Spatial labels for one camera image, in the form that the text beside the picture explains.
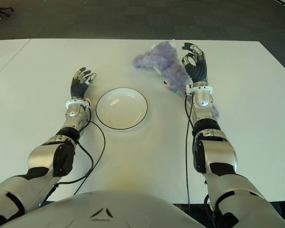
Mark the white plate with black rim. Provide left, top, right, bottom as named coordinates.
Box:
left=95, top=87, right=149, bottom=131

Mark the black office chair base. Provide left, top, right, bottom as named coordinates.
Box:
left=0, top=0, right=15, bottom=17

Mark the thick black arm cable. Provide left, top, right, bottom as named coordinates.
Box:
left=203, top=194, right=217, bottom=217
left=41, top=141, right=94, bottom=206

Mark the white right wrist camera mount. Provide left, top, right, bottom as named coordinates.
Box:
left=185, top=84, right=214, bottom=95

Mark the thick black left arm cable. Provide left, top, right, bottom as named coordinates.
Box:
left=41, top=141, right=94, bottom=206

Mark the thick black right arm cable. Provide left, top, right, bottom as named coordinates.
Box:
left=203, top=194, right=217, bottom=217

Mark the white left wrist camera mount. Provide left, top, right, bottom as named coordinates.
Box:
left=66, top=99, right=91, bottom=109

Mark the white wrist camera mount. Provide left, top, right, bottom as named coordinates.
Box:
left=185, top=84, right=214, bottom=95
left=66, top=99, right=91, bottom=109

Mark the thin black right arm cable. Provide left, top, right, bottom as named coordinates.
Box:
left=184, top=94, right=193, bottom=207

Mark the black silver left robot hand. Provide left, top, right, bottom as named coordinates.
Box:
left=70, top=67, right=97, bottom=100

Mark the silver robot torso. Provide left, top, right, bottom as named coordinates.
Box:
left=4, top=190, right=205, bottom=228

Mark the purple plush bunny doll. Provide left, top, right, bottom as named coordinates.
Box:
left=132, top=40, right=220, bottom=119

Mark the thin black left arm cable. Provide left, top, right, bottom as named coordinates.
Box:
left=72, top=106, right=106, bottom=196

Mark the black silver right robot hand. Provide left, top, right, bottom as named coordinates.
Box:
left=181, top=42, right=209, bottom=87

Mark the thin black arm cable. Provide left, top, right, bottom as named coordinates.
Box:
left=184, top=94, right=193, bottom=207
left=72, top=106, right=106, bottom=196

